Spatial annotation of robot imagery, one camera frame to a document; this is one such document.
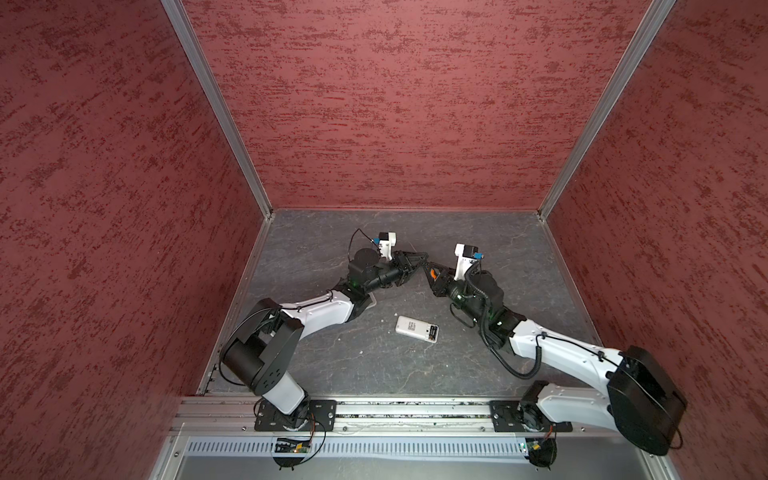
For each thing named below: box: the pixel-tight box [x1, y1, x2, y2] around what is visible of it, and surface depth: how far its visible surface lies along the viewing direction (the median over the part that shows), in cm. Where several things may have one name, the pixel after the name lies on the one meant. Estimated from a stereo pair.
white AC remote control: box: [395, 315, 439, 343], surface depth 90 cm
